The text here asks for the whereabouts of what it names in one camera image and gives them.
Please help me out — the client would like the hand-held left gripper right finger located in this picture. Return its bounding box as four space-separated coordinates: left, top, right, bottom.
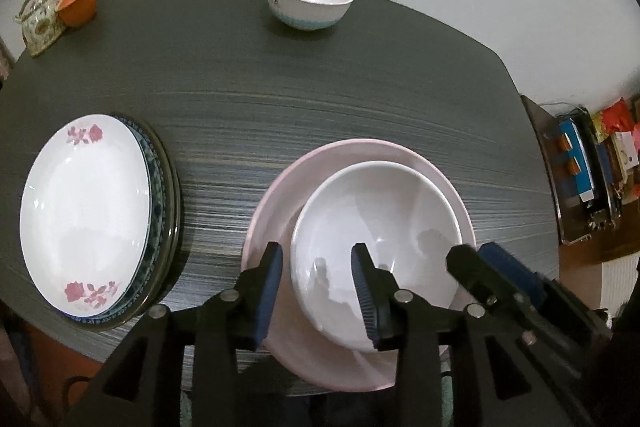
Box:
350 243 596 427

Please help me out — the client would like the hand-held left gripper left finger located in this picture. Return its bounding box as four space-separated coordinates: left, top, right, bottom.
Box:
75 241 284 427

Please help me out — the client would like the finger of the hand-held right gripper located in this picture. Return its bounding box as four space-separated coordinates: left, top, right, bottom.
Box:
477 241 613 343
446 245 596 388

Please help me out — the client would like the white bowl pink base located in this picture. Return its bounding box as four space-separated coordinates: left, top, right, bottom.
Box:
290 161 463 353

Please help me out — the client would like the blue floral plate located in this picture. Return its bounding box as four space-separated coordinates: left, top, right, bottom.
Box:
55 114 182 333

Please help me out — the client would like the white rose plate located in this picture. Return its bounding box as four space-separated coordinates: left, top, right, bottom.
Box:
20 113 152 319

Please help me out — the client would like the side cabinet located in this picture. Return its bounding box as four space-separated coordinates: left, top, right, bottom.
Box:
520 94 631 245

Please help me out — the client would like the blue box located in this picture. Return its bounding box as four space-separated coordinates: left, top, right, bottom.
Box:
557 119 596 202

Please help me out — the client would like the red packet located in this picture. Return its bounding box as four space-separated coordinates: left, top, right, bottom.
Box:
597 99 632 138

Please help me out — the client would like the orange lidded cup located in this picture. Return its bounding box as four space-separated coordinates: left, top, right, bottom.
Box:
55 0 98 28

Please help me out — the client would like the floral ceramic teapot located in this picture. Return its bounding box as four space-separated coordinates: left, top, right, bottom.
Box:
15 0 83 58

